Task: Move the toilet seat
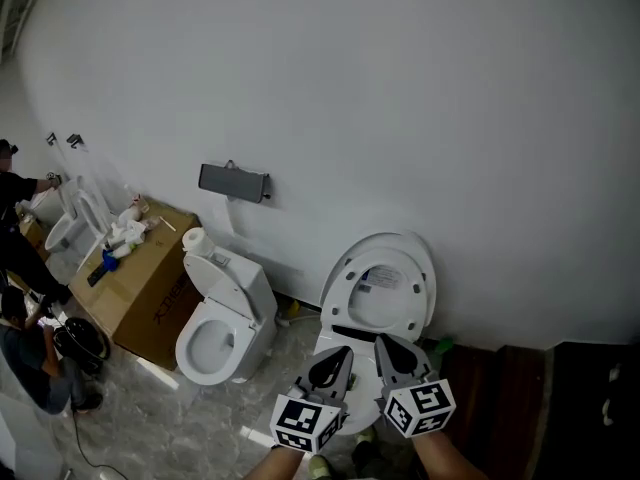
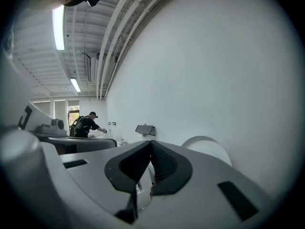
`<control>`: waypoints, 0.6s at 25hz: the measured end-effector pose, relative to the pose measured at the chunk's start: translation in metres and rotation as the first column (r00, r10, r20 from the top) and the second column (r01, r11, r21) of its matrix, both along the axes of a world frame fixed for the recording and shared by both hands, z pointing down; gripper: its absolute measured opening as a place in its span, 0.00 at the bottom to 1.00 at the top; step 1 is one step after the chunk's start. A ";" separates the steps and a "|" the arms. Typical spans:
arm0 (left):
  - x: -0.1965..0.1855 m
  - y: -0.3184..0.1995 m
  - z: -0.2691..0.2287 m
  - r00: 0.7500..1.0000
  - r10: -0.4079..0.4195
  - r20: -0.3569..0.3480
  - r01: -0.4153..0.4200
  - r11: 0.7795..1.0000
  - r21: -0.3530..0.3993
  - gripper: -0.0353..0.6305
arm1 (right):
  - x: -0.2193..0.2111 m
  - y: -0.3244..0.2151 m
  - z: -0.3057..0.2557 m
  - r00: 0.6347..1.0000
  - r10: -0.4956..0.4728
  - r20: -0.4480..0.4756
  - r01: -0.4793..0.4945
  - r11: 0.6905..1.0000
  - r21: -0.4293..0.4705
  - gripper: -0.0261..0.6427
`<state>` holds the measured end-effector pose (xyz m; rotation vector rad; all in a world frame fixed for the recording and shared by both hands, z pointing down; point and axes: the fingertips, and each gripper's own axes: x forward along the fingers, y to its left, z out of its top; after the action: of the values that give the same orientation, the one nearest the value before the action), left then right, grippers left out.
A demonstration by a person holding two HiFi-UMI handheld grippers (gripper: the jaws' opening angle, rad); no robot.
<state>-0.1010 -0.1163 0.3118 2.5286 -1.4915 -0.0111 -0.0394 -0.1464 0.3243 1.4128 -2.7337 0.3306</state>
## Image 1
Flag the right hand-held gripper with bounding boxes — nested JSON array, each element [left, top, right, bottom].
[[373, 332, 458, 440]]

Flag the white handle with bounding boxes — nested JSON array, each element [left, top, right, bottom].
[[599, 362, 624, 427]]

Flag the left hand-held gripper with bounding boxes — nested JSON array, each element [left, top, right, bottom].
[[269, 345, 356, 454]]

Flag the grey slatted window blind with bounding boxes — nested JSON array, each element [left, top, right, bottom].
[[0, 0, 56, 60]]

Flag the black cabinet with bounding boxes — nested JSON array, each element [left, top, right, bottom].
[[542, 340, 640, 480]]

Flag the small cardboard box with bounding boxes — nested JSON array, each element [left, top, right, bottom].
[[17, 207, 52, 262]]

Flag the white panel board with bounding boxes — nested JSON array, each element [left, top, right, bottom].
[[0, 392, 64, 480]]

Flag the black round device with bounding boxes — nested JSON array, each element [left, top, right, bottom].
[[52, 316, 113, 375]]

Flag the white hose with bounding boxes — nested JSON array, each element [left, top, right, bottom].
[[277, 312, 322, 327]]

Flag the plain white toilet seat ring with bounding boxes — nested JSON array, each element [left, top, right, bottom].
[[174, 297, 259, 387]]

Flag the crumpled white tissue pile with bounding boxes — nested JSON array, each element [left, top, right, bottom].
[[107, 217, 147, 247]]

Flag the brown wooden step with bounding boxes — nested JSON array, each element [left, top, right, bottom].
[[439, 342, 557, 480]]

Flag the white bottle with red mark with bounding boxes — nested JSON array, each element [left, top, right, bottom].
[[124, 195, 152, 222]]

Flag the large cardboard box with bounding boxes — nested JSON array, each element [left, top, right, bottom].
[[68, 202, 204, 372]]

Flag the person's dark trousers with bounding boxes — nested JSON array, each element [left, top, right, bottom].
[[351, 440, 416, 480]]

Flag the plain white toilet lid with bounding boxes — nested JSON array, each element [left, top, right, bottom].
[[182, 252, 237, 315]]

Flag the white toilet lid with label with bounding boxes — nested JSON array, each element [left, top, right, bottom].
[[319, 228, 438, 342]]

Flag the white toilet paper roll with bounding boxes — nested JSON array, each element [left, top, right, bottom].
[[181, 226, 214, 259]]

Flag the white toilet with tank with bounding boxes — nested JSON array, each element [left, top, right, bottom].
[[174, 250, 279, 387]]

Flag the person's right forearm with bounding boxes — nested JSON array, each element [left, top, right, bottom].
[[412, 430, 490, 480]]

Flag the person's left forearm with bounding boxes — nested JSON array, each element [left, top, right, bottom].
[[244, 445, 307, 480]]

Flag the black floor cable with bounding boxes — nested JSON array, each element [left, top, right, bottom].
[[72, 407, 122, 470]]

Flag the grey wall-mounted paper holder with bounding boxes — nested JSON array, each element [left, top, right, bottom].
[[198, 159, 273, 205]]

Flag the person's left shoe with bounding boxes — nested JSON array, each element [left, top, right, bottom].
[[307, 455, 332, 480]]

